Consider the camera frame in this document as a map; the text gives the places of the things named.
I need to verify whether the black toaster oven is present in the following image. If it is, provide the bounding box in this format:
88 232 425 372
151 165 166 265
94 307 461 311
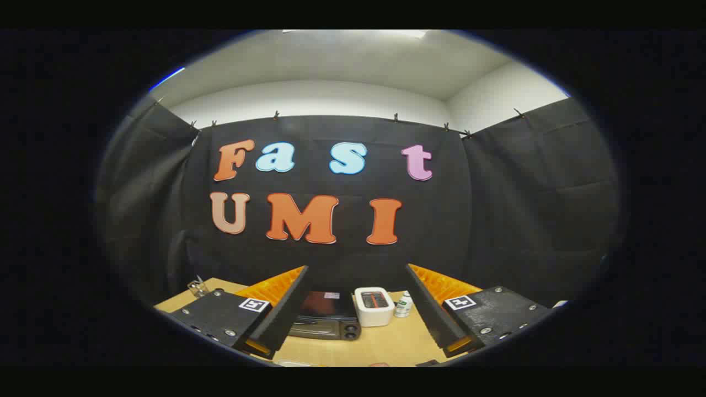
287 291 362 341

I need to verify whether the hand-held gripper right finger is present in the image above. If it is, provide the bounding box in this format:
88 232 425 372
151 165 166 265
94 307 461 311
405 264 552 358

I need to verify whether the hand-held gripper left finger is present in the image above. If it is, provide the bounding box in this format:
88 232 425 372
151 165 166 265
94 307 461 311
168 265 309 360

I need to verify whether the white square container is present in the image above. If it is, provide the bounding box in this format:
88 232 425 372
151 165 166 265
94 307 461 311
354 287 395 328

